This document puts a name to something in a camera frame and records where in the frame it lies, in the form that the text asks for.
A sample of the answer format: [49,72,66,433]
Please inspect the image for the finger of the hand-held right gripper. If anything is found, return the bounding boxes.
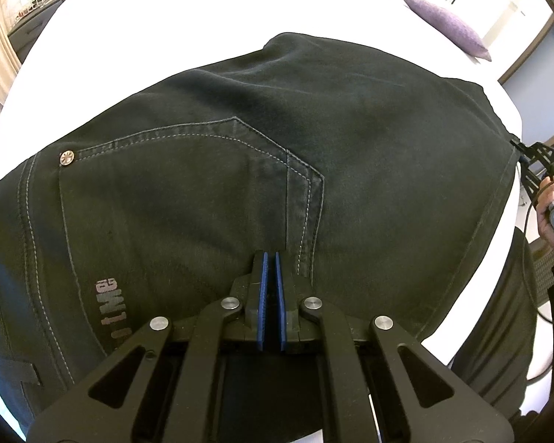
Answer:
[512,140,554,169]
[518,156,554,206]

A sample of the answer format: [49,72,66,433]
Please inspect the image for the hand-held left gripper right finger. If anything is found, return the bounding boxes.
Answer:
[274,251,513,443]

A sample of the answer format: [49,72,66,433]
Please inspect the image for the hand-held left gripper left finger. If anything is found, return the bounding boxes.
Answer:
[25,251,271,443]

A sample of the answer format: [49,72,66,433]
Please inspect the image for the black pants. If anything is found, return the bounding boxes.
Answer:
[0,32,522,443]

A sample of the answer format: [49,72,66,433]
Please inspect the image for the grey woven seat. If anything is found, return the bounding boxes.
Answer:
[532,247,554,306]

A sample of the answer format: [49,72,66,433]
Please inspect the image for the person's dark clothing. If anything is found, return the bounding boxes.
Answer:
[450,226,554,418]

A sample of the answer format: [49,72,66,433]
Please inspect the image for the purple pillow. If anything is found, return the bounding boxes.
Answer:
[401,0,492,62]

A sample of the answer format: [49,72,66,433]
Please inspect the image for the bed with white sheet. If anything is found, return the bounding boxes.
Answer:
[0,0,531,430]

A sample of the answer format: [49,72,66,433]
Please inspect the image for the dark grey nightstand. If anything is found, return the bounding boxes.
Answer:
[8,0,66,62]

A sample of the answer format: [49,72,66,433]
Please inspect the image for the black cable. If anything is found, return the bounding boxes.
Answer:
[523,194,554,326]

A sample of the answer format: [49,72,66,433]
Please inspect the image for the white door with wooden frame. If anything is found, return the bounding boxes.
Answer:
[497,14,554,153]

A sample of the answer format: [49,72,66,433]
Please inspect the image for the wire basket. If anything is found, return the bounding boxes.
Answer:
[11,0,58,18]

